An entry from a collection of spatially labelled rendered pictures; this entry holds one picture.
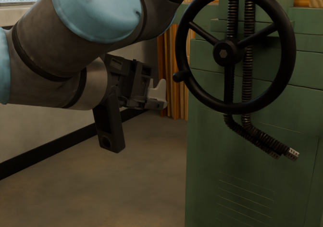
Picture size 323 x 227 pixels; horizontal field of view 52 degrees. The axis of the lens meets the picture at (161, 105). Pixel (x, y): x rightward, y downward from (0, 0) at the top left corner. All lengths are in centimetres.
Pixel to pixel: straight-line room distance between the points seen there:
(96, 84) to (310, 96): 58
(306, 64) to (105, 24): 63
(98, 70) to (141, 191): 124
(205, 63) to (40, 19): 69
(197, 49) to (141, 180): 94
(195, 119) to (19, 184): 110
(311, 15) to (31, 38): 66
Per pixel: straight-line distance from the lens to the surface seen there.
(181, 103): 249
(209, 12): 98
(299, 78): 90
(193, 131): 109
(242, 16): 83
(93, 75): 48
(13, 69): 41
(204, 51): 100
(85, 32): 35
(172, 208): 157
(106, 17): 34
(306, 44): 88
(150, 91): 61
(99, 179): 180
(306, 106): 91
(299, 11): 88
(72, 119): 213
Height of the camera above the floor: 94
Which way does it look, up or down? 20 degrees down
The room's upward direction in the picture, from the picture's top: straight up
